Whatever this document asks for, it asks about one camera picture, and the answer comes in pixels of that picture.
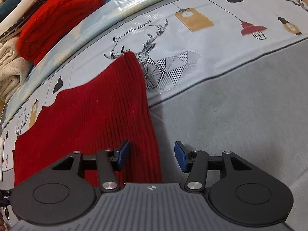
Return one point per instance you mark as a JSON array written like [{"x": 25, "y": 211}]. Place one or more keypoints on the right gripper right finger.
[{"x": 234, "y": 188}]

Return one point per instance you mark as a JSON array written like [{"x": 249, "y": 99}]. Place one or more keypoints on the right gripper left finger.
[{"x": 70, "y": 187}]

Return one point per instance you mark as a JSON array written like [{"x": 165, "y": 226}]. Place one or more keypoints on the dark red knit sweater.
[{"x": 98, "y": 115}]

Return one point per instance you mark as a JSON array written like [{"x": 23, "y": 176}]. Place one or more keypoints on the stack of white clothes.
[{"x": 15, "y": 21}]

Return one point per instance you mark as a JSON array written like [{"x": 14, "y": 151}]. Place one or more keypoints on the white folded garment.
[{"x": 1, "y": 158}]

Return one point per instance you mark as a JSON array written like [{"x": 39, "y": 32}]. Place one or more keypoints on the grey printed bed sheet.
[{"x": 220, "y": 75}]

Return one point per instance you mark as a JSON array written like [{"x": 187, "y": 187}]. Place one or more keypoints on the folded cream quilt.
[{"x": 14, "y": 69}]

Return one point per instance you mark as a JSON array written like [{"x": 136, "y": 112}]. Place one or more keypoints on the folded red blanket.
[{"x": 50, "y": 23}]

